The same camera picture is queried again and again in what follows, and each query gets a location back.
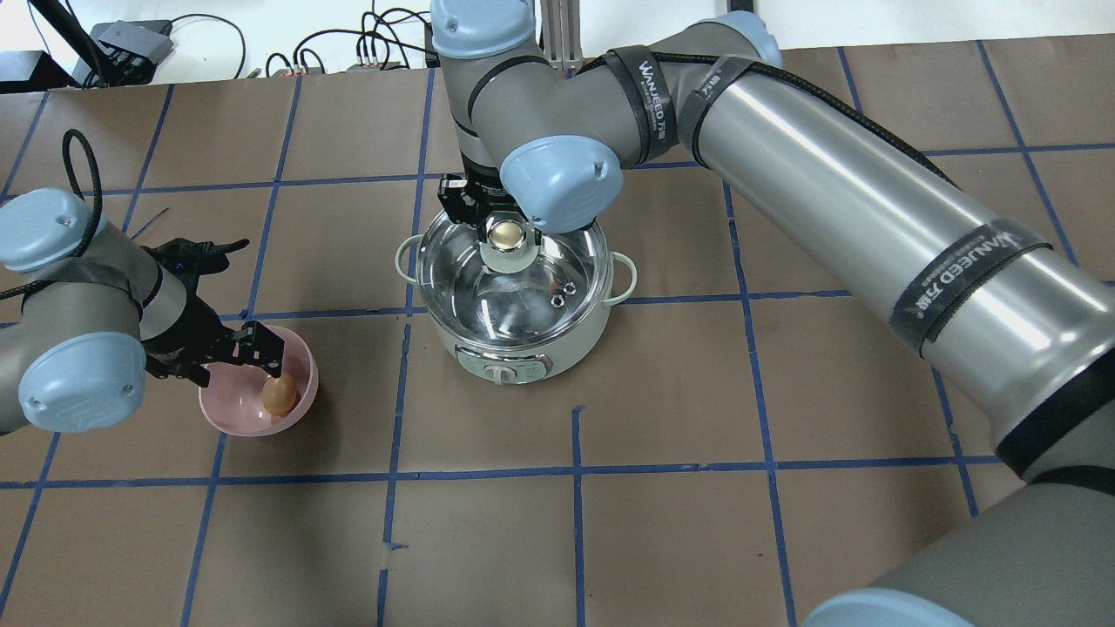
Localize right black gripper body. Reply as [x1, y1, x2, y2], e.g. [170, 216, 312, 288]
[438, 173, 524, 242]

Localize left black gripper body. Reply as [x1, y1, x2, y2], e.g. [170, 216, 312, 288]
[142, 238, 250, 388]

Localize brown egg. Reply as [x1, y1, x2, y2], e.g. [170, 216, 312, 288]
[261, 373, 299, 416]

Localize glass pot lid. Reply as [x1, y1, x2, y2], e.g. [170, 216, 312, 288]
[395, 212, 611, 349]

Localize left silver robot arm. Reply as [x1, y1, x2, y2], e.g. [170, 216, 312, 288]
[1, 131, 284, 434]

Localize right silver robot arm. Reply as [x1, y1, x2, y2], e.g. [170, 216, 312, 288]
[432, 1, 1114, 626]

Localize pale green electric pot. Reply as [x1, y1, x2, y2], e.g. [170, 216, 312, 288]
[394, 211, 639, 385]

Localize pink bowl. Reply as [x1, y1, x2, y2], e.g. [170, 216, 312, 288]
[198, 325, 320, 437]

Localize grey hub box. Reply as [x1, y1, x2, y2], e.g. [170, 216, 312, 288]
[91, 19, 172, 86]

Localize aluminium frame post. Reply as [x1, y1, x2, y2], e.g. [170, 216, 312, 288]
[539, 0, 583, 75]

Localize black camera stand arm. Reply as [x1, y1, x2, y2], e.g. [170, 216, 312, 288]
[27, 1, 124, 89]

